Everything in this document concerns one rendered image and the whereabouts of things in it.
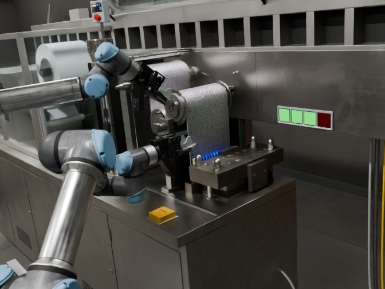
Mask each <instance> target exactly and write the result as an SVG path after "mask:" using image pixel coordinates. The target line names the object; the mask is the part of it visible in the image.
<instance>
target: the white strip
mask: <svg viewBox="0 0 385 289"><path fill-rule="evenodd" d="M177 54H178V55H174V56H166V57H159V58H151V59H146V60H139V61H135V62H144V63H145V64H146V65H147V64H154V63H162V62H164V60H163V59H165V58H173V57H179V56H180V53H177ZM125 92H126V91H125ZM126 98H127V107H128V115H129V124H130V129H131V138H132V147H133V150H134V149H137V148H138V147H137V142H136V133H135V124H134V118H133V109H132V100H131V93H128V92H126Z"/></svg>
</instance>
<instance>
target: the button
mask: <svg viewBox="0 0 385 289"><path fill-rule="evenodd" d="M173 217H175V211H173V210H171V209H169V208H166V207H164V206H163V207H161V208H158V209H156V210H153V211H151V212H149V218H151V219H153V220H155V221H157V222H159V223H162V222H164V221H167V220H169V219H171V218H173Z"/></svg>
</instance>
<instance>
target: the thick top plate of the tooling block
mask: <svg viewBox="0 0 385 289"><path fill-rule="evenodd" d="M266 148H267V145H266V144H262V143H258V146H250V144H248V145H246V146H243V147H240V148H239V150H238V151H235V152H233V153H230V154H227V155H224V156H222V155H218V156H216V157H213V158H210V159H207V160H205V161H203V164H204V166H202V167H195V165H191V166H189V173H190V180H191V181H194V182H197V183H200V184H202V185H206V186H209V187H211V188H215V189H221V188H223V187H225V186H227V185H230V184H232V183H235V182H237V181H239V180H241V179H244V178H246V177H247V176H248V168H247V165H248V164H251V163H253V162H256V161H258V160H260V159H263V158H264V159H267V167H268V168H269V167H271V166H273V165H276V164H278V163H280V162H282V161H284V149H283V148H282V147H277V146H275V149H274V150H267V149H266ZM217 158H218V159H220V160H221V164H222V168H223V170H222V171H214V170H213V169H214V165H213V164H214V161H215V159H217Z"/></svg>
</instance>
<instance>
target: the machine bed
mask: <svg viewBox="0 0 385 289"><path fill-rule="evenodd" d="M126 144H127V151H130V150H133V147H132V139H128V138H126ZM0 155H2V156H4V157H6V158H8V159H10V160H11V161H13V162H15V163H17V164H19V165H21V166H23V167H25V168H27V169H29V170H31V171H33V172H34V173H36V174H38V175H40V176H42V177H44V178H46V179H48V180H50V181H52V182H54V183H56V184H57V185H59V186H61V185H62V182H63V180H64V177H65V176H64V175H63V174H55V173H53V172H51V171H49V170H48V169H46V168H45V167H44V166H43V165H42V164H41V162H40V160H39V159H37V158H35V157H32V156H30V155H28V154H25V153H23V152H21V151H19V150H17V149H15V148H12V147H10V146H8V145H6V144H4V143H2V142H0ZM143 173H144V183H145V185H146V186H148V187H151V188H153V189H156V190H158V191H161V192H163V193H166V194H169V195H171V196H174V197H176V198H179V199H181V200H184V201H187V202H189V203H192V204H194V205H197V206H200V207H202V208H205V209H207V210H210V211H212V212H215V213H218V214H219V215H218V216H216V217H215V216H213V215H210V214H208V213H205V212H203V211H201V210H198V209H195V208H193V207H190V206H188V205H185V204H183V203H181V202H178V201H175V200H173V199H170V198H168V197H165V196H163V195H160V194H158V193H155V192H152V191H150V190H148V189H146V198H145V200H144V201H142V202H139V203H135V204H132V203H129V202H127V200H126V198H125V197H119V196H99V197H96V196H92V200H91V202H92V203H94V204H95V205H97V206H99V207H101V208H103V209H105V210H107V211H109V212H111V213H113V214H115V215H117V216H119V217H120V218H122V219H124V220H126V221H128V222H130V223H131V224H134V225H136V226H138V227H139V228H142V229H143V230H145V231H147V232H149V233H151V234H153V235H155V236H156V237H158V238H160V239H162V240H164V241H166V242H168V243H170V244H172V245H174V246H176V247H178V248H180V247H182V246H184V245H186V244H188V243H190V242H192V241H194V240H195V239H197V238H199V237H201V236H203V235H205V234H207V233H209V232H211V231H213V230H215V229H217V228H219V227H220V226H223V225H225V224H227V223H228V222H230V221H232V220H234V219H236V218H238V217H240V216H242V215H244V214H246V213H247V212H249V211H251V210H253V209H255V208H257V207H259V206H261V205H263V204H265V203H267V202H269V201H271V200H273V199H275V198H277V197H279V196H280V195H282V194H284V193H286V192H288V191H290V190H292V189H294V188H296V179H294V178H290V177H286V176H283V175H278V174H274V173H273V180H272V181H270V182H268V185H266V186H263V187H261V188H259V189H257V190H255V191H253V192H250V191H249V192H247V193H244V194H242V195H240V196H238V197H236V198H234V199H232V200H230V201H225V200H222V199H220V198H215V199H214V200H207V196H208V194H205V193H203V189H202V190H200V191H198V192H195V193H193V194H191V193H188V192H186V191H185V186H183V187H181V188H180V187H179V189H176V190H173V191H171V192H167V191H164V190H162V187H163V186H166V185H167V184H166V174H165V172H164V170H163V169H162V167H161V165H159V166H155V167H153V168H150V169H147V170H144V171H143ZM163 206H164V207H166V208H169V209H171V210H173V211H175V215H177V216H178V217H177V218H175V219H173V220H170V221H168V222H165V223H164V224H162V225H159V224H157V223H155V222H153V221H151V220H149V219H147V217H149V212H151V211H153V210H156V209H158V208H161V207H163Z"/></svg>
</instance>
